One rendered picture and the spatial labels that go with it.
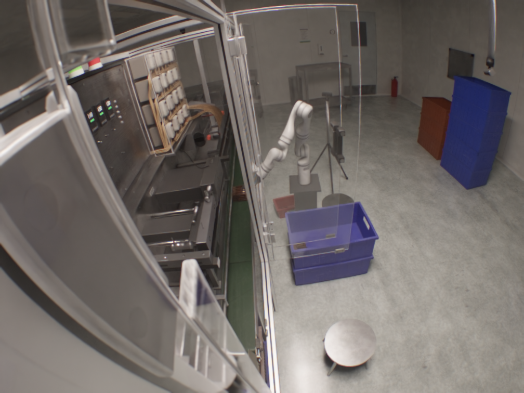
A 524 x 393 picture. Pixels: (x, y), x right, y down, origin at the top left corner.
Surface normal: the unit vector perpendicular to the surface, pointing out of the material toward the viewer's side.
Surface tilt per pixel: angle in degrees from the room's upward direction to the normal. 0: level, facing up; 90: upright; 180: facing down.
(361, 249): 90
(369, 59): 90
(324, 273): 90
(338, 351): 0
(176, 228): 0
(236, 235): 2
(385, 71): 90
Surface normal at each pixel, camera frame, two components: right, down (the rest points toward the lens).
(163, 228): -0.14, -0.79
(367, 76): 0.05, 0.59
